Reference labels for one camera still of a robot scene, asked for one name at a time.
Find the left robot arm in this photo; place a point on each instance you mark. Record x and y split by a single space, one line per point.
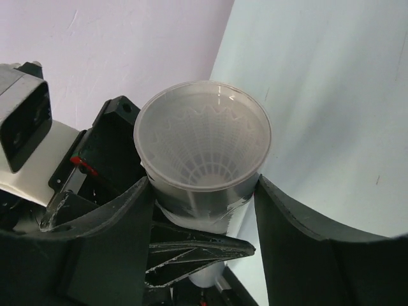
26 194

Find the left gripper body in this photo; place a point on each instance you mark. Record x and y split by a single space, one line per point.
103 164

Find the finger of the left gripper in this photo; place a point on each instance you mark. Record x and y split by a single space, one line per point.
65 207
175 253

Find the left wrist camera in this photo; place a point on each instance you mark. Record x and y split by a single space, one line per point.
26 116

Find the white plastic shuttlecock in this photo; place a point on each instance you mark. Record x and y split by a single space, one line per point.
205 148

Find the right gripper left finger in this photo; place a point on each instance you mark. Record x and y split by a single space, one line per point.
99 258

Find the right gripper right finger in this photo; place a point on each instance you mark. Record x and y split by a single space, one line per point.
310 259

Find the white shuttlecock tube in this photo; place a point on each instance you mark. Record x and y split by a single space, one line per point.
218 209

